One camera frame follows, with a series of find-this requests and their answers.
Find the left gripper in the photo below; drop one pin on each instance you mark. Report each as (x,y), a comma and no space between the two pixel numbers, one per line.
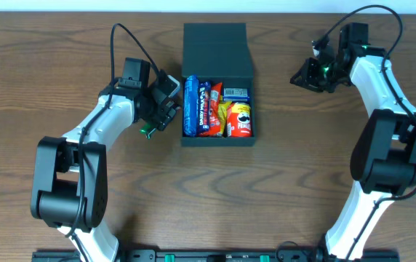
(163,110)

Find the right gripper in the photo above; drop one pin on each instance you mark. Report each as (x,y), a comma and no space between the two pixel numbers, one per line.
(312,73)

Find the green gum pack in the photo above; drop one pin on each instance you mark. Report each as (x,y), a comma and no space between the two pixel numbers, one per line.
(148,130)

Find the blue cookie packet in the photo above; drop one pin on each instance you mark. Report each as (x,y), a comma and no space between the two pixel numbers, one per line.
(190,106)

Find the purple Dairy Milk bar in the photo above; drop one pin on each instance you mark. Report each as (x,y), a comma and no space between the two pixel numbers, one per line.
(203,107)

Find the red candy bag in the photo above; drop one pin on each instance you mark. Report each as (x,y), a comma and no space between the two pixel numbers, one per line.
(214,121)

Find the yellow snack bag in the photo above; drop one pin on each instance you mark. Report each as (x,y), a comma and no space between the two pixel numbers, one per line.
(222,116)

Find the blue small card box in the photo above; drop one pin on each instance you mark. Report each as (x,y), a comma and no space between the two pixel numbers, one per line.
(236,94)

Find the red Pringles can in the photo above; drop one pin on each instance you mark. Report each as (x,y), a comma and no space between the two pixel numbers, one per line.
(239,122)

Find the black gift box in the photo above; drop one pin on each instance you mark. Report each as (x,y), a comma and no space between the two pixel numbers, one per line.
(219,52)

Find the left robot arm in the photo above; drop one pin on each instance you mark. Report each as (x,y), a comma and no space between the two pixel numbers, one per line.
(70,185)

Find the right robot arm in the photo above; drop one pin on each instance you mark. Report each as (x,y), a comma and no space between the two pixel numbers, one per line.
(383,161)

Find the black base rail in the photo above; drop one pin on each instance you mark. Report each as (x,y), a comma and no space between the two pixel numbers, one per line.
(287,254)

